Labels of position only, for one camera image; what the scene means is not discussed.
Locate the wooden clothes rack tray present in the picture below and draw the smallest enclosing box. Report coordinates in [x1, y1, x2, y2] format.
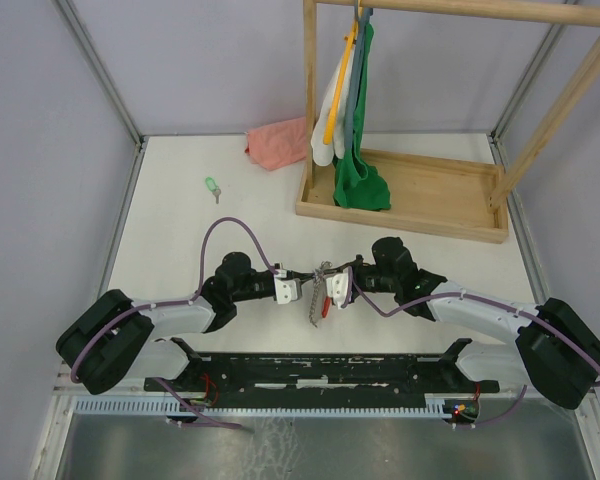
[295, 1, 600, 243]

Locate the pink cloth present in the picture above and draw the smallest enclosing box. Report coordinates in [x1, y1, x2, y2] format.
[245, 117, 307, 171]

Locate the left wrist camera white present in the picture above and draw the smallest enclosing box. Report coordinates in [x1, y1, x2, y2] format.
[273, 263, 302, 305]

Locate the key with green tag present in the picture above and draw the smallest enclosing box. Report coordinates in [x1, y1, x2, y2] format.
[205, 177, 221, 204]

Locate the grey clothes hanger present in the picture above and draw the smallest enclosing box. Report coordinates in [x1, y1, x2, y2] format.
[344, 7, 373, 150]

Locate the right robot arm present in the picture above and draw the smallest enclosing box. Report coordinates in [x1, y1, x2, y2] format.
[345, 237, 600, 410]

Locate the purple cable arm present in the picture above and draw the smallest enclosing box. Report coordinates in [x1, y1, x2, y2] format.
[344, 264, 600, 429]
[69, 216, 286, 430]

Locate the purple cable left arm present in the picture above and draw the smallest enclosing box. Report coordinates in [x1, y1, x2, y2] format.
[69, 216, 286, 430]

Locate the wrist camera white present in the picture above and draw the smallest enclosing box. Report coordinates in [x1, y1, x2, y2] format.
[273, 263, 302, 305]
[325, 268, 353, 310]

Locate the grey slotted cable duct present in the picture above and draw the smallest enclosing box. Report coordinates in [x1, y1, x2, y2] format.
[73, 394, 456, 416]

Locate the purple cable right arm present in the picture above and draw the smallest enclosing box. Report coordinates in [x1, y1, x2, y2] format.
[344, 264, 600, 429]

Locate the white hanging garment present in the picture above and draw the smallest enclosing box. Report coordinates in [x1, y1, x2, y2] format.
[310, 54, 357, 168]

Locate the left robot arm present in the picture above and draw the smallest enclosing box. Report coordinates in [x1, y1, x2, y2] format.
[55, 252, 316, 395]

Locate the yellow clothes hanger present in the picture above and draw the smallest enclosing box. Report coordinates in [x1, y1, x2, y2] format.
[322, 1, 364, 145]

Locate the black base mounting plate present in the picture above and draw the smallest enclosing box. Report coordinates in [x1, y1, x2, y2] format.
[168, 339, 500, 410]

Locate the green hanging garment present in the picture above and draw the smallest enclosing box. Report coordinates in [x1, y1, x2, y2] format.
[333, 22, 391, 211]

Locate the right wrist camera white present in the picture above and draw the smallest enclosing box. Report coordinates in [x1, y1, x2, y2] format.
[325, 268, 353, 310]

